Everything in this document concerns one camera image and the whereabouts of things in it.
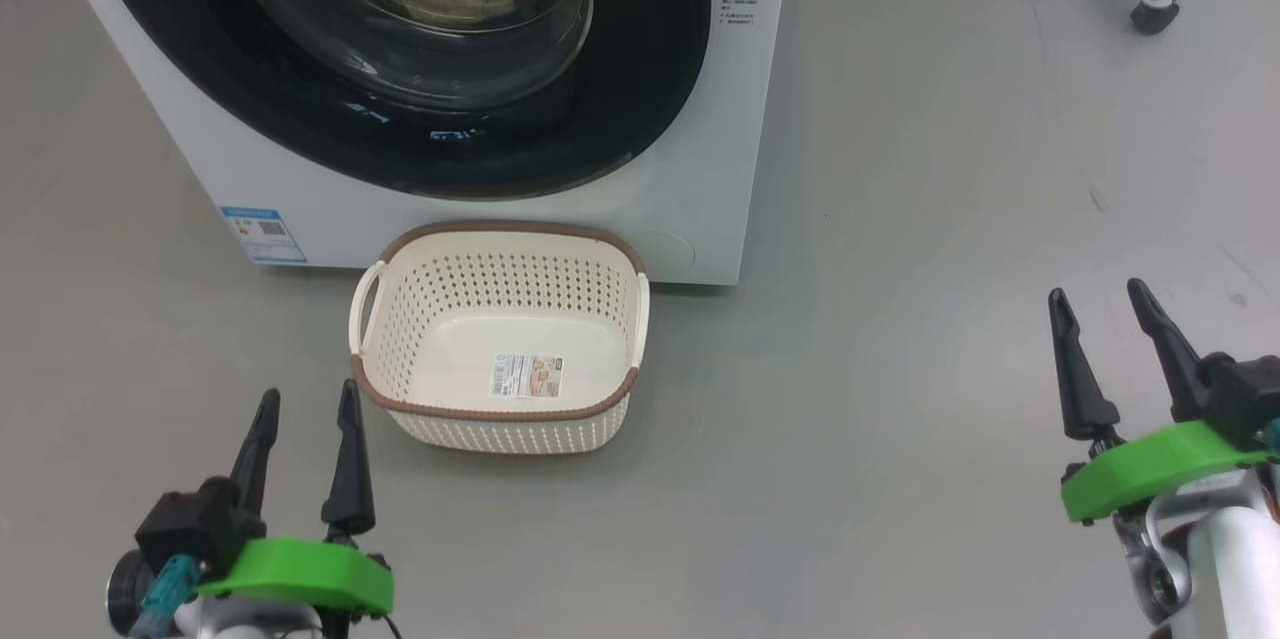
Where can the cream perforated laundry basket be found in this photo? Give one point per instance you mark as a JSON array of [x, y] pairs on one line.
[[500, 429]]

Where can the blue energy label sticker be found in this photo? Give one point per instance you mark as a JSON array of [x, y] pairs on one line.
[[265, 237]]

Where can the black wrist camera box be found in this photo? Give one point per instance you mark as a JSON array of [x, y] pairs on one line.
[[1245, 399], [190, 529]]

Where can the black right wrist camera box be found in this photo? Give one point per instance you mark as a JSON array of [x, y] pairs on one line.
[[1245, 399]]

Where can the white front-load washing machine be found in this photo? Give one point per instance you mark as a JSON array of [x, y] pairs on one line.
[[700, 169]]

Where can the paper basket label sticker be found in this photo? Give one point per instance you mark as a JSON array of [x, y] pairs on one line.
[[526, 376]]

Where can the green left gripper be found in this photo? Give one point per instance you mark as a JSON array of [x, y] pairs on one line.
[[300, 574]]

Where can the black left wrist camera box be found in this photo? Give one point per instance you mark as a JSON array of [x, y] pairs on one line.
[[190, 529]]

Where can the washing machine door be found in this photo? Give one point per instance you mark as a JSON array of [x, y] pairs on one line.
[[180, 39]]

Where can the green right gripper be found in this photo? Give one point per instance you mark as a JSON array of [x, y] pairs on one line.
[[1140, 464]]

